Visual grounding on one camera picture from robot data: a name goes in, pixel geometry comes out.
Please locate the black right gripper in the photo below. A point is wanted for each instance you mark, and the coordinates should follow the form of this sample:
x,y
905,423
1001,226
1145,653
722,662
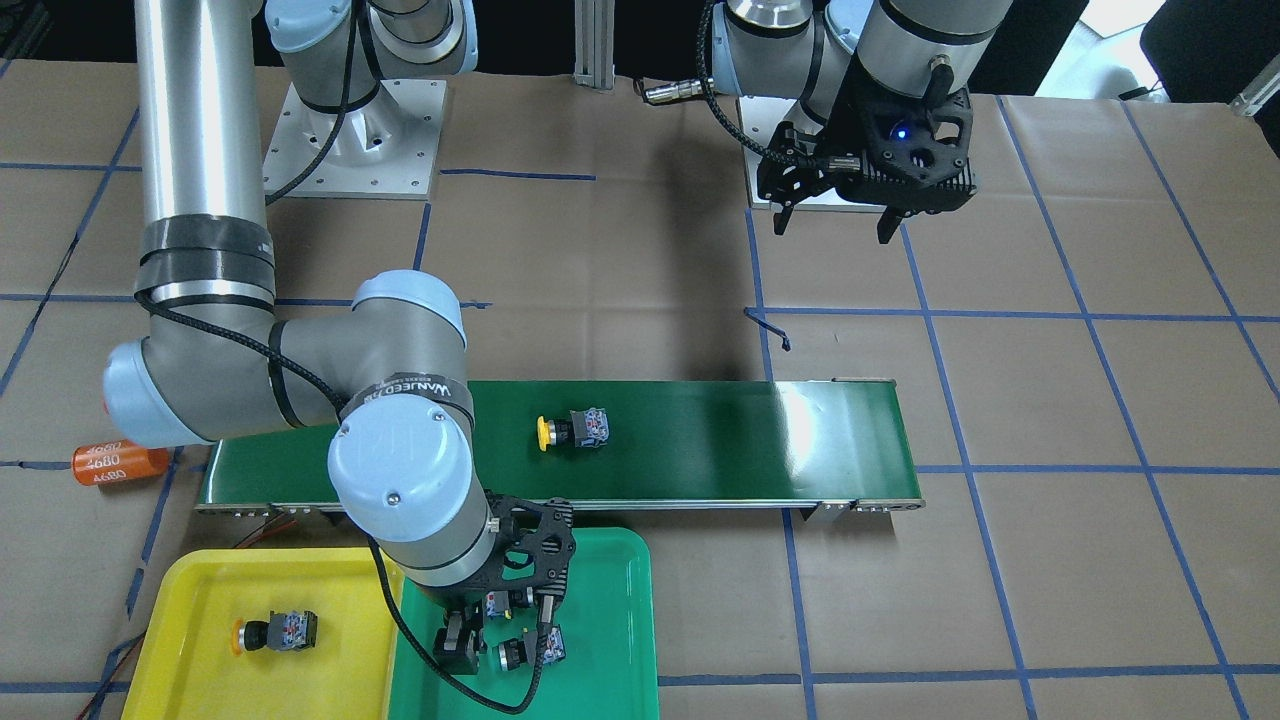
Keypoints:
x,y
459,607

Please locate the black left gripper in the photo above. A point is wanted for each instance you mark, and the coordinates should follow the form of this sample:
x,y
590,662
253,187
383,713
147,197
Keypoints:
x,y
851,122

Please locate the green push button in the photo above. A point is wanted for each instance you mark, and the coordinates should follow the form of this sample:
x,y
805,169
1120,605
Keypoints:
x,y
502,604
519,651

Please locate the yellow push button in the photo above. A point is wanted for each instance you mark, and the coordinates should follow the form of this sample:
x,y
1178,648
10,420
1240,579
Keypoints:
x,y
290,631
587,428

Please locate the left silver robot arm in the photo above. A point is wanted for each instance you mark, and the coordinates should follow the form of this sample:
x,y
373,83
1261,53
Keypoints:
x,y
761,63

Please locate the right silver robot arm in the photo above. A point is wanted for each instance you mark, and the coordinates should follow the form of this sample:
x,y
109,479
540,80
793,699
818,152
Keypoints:
x,y
219,364

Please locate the green conveyor belt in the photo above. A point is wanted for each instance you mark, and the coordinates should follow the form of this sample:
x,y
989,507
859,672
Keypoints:
x,y
825,447

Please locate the yellow plastic tray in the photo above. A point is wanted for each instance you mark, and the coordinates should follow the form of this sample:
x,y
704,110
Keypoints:
x,y
187,671

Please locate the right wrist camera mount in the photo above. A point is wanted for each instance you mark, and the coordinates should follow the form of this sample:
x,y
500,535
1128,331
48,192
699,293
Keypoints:
x,y
533,548

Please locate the aluminium frame post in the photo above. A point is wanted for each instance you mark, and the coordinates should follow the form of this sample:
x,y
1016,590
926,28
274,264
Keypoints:
x,y
593,45

